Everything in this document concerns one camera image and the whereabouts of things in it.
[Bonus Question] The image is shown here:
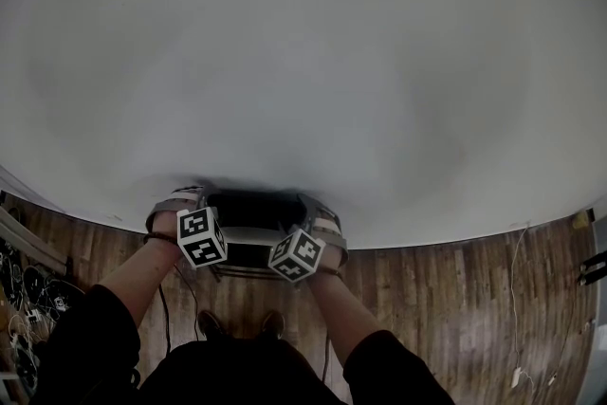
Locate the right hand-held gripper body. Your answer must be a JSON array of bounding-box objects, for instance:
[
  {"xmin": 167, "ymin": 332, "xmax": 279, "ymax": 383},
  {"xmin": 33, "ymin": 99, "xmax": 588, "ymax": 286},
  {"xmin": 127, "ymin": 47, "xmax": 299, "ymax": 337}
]
[{"xmin": 267, "ymin": 209, "xmax": 350, "ymax": 284}]

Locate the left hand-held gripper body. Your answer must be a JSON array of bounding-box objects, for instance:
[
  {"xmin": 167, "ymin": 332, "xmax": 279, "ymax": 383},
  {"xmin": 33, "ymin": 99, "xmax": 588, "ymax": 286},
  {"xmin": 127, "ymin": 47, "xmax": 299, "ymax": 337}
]
[{"xmin": 145, "ymin": 197, "xmax": 229, "ymax": 270}]

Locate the black folding chair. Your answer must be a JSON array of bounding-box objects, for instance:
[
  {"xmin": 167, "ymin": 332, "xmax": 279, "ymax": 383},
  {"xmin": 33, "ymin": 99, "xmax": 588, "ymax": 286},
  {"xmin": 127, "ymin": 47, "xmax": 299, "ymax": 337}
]
[{"xmin": 206, "ymin": 189, "xmax": 309, "ymax": 284}]

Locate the person's left forearm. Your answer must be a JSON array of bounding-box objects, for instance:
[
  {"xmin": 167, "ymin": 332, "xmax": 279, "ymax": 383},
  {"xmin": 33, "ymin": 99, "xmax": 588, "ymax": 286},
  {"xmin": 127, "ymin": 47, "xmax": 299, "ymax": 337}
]
[{"xmin": 97, "ymin": 212, "xmax": 184, "ymax": 331}]

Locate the person's right forearm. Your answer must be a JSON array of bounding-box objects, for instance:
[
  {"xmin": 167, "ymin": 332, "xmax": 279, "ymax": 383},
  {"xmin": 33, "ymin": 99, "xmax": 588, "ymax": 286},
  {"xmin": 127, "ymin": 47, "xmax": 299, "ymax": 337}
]
[{"xmin": 307, "ymin": 246, "xmax": 395, "ymax": 366}]

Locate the person's right shoe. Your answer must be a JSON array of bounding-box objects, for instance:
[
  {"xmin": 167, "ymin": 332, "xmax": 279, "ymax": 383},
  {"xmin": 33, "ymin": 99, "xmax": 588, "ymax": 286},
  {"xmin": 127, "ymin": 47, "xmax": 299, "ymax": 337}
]
[{"xmin": 260, "ymin": 309, "xmax": 285, "ymax": 341}]

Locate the person's shoe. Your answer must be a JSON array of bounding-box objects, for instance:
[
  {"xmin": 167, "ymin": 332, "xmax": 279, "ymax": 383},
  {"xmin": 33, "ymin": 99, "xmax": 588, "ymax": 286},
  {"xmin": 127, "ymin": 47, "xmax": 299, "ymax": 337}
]
[
  {"xmin": 197, "ymin": 309, "xmax": 224, "ymax": 341},
  {"xmin": 260, "ymin": 309, "xmax": 285, "ymax": 341}
]

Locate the person's left shoe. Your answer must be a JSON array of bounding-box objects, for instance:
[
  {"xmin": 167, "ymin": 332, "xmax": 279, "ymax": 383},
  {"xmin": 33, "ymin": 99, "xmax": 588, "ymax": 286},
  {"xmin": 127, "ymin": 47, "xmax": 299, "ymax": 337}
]
[{"xmin": 197, "ymin": 309, "xmax": 224, "ymax": 341}]

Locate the person's black clothing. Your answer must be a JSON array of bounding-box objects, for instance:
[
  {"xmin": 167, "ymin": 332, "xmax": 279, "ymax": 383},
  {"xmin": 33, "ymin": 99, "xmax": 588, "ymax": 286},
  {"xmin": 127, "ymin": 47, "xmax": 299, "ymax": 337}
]
[{"xmin": 28, "ymin": 284, "xmax": 456, "ymax": 405}]

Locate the round black case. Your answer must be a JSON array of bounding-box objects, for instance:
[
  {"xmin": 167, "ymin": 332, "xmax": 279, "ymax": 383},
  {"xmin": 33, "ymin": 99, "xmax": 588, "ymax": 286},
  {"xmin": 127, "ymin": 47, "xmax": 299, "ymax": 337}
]
[{"xmin": 23, "ymin": 265, "xmax": 86, "ymax": 315}]

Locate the grey metal beam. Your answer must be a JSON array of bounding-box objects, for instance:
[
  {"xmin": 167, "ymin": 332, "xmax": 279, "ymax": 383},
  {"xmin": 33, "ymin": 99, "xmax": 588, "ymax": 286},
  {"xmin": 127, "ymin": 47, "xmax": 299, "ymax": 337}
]
[{"xmin": 0, "ymin": 203, "xmax": 73, "ymax": 274}]

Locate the person's left wrist strap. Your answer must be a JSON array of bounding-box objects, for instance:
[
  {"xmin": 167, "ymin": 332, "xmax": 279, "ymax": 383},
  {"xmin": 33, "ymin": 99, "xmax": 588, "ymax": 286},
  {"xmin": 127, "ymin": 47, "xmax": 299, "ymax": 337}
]
[{"xmin": 143, "ymin": 231, "xmax": 180, "ymax": 247}]

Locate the black wall plug cable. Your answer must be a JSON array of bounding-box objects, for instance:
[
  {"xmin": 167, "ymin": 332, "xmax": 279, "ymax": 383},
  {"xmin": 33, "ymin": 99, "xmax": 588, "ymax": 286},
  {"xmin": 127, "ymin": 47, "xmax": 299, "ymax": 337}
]
[{"xmin": 174, "ymin": 264, "xmax": 201, "ymax": 343}]

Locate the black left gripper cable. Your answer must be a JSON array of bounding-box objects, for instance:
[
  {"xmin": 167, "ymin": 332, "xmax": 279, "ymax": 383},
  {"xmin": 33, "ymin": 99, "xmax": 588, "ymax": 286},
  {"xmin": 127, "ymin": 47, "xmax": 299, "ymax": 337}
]
[{"xmin": 158, "ymin": 284, "xmax": 173, "ymax": 355}]

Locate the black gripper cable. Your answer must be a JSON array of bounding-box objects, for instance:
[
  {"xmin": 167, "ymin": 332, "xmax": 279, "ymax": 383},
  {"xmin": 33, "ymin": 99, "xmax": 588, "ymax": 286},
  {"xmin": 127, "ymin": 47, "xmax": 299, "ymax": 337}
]
[
  {"xmin": 158, "ymin": 284, "xmax": 173, "ymax": 355},
  {"xmin": 321, "ymin": 331, "xmax": 331, "ymax": 385}
]

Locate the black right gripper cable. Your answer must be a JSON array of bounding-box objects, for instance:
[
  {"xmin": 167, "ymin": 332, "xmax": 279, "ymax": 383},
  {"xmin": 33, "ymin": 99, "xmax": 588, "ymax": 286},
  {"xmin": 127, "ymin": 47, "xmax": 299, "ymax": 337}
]
[{"xmin": 321, "ymin": 331, "xmax": 331, "ymax": 385}]

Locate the tangled cable pile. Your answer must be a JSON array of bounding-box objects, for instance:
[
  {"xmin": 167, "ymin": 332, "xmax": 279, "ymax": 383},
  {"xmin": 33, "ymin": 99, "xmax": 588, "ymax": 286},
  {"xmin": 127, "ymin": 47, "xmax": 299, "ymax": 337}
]
[{"xmin": 0, "ymin": 236, "xmax": 86, "ymax": 399}]

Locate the white floor cable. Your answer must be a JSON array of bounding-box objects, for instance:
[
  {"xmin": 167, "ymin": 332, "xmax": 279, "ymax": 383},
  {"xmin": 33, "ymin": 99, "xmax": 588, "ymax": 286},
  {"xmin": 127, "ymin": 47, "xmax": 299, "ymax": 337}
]
[{"xmin": 509, "ymin": 222, "xmax": 535, "ymax": 390}]

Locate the black floor cable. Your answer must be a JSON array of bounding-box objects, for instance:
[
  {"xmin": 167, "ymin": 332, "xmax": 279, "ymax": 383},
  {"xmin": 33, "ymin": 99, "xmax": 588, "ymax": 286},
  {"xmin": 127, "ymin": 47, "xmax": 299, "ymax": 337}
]
[{"xmin": 552, "ymin": 284, "xmax": 589, "ymax": 378}]

